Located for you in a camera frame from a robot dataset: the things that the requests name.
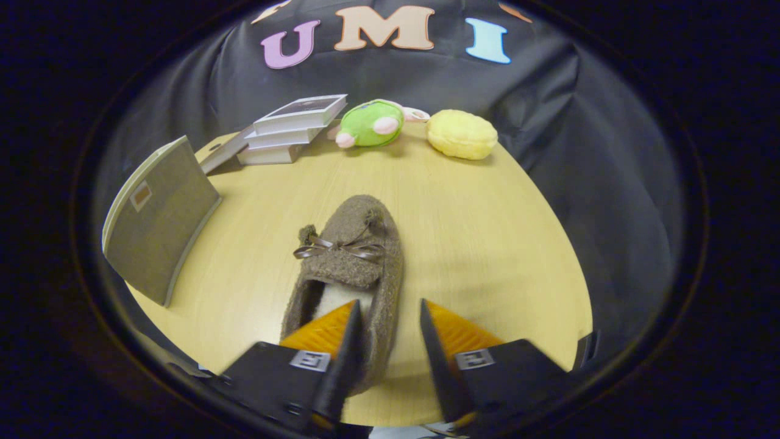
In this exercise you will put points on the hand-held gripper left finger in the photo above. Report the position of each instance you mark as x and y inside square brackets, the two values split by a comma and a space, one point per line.
[344, 366]

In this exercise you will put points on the brown cover book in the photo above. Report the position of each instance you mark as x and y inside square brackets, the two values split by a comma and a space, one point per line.
[222, 152]

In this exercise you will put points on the green plush toy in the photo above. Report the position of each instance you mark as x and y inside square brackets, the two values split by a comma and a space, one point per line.
[365, 125]

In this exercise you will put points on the yellow plush toy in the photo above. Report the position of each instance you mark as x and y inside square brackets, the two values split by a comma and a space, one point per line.
[460, 134]

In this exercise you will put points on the beige fabric storage box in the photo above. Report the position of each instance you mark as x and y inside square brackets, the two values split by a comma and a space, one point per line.
[158, 225]

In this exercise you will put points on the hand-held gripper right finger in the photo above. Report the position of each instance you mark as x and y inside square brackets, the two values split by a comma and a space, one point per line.
[442, 366]

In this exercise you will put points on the black backdrop cloth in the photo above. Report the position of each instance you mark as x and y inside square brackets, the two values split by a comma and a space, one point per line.
[579, 152]

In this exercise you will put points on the white book with photo cover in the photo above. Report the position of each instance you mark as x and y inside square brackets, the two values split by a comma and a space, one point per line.
[298, 116]

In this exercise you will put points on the brown fuzzy shoe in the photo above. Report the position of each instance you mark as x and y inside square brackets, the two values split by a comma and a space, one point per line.
[353, 225]

